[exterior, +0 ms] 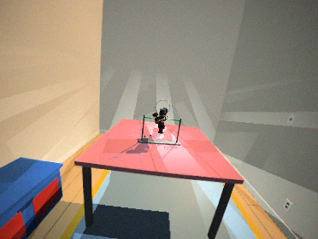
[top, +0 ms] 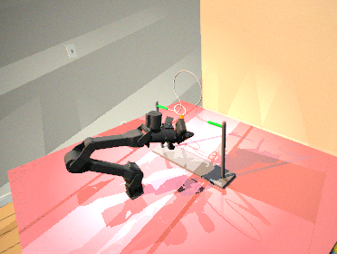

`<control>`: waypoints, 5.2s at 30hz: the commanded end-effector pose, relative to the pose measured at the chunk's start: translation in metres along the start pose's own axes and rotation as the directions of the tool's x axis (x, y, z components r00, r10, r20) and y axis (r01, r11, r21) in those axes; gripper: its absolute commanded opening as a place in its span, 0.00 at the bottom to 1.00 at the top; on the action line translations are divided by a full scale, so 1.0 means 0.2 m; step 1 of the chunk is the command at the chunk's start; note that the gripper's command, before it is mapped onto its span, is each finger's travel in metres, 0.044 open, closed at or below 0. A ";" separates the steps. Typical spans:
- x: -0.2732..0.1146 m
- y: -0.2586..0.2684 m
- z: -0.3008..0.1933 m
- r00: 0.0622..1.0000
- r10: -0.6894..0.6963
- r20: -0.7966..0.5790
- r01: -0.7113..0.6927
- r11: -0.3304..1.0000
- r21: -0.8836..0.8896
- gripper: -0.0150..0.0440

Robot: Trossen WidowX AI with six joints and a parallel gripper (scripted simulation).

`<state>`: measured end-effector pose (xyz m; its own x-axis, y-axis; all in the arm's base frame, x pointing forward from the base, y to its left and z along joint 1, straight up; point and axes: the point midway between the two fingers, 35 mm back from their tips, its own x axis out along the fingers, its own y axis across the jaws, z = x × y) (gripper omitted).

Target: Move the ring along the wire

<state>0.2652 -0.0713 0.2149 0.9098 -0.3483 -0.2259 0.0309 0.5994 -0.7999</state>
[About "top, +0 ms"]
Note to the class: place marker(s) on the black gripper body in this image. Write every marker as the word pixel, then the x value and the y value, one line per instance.
pixel 170 136

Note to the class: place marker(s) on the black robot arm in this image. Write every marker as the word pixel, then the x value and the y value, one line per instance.
pixel 78 159

